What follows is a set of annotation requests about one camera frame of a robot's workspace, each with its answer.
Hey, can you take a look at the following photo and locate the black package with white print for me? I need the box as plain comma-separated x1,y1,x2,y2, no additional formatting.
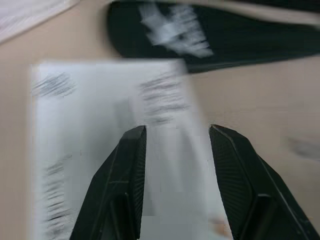
106,0,320,74

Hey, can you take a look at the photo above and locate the white paper at corner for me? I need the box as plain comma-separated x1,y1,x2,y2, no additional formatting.
0,0,78,44

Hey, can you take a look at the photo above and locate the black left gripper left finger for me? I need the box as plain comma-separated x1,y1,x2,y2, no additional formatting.
69,125,147,240

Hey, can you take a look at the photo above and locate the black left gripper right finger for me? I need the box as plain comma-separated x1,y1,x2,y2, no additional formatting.
208,124,320,240

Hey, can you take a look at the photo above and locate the white printed paper sheet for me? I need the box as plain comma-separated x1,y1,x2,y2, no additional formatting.
29,59,235,240

